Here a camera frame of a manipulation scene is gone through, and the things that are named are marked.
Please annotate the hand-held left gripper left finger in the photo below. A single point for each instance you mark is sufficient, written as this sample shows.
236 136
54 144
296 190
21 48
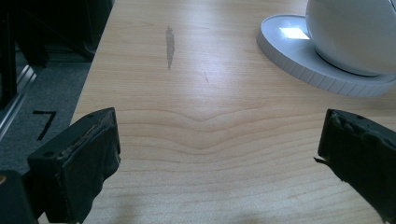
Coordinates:
77 168

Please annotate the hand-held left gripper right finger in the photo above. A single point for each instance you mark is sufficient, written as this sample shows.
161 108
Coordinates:
364 155

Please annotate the white plastic stand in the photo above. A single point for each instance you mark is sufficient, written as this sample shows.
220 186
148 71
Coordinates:
348 34

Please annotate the aluminium rail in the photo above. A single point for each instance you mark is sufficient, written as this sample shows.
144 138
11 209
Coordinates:
18 90

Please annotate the black frame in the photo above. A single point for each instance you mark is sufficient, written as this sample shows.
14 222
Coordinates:
56 25

